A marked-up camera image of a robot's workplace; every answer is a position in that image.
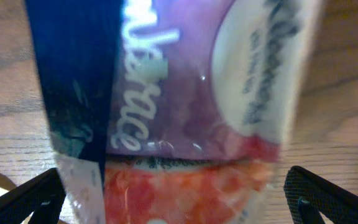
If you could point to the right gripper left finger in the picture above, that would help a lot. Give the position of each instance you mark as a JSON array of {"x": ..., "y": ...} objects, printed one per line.
[{"x": 41, "y": 199}]

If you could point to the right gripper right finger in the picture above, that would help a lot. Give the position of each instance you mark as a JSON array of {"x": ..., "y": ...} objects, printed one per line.
[{"x": 311, "y": 197}]

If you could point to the multicolour tissue pack box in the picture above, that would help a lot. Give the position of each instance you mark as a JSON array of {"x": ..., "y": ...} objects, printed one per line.
[{"x": 170, "y": 111}]

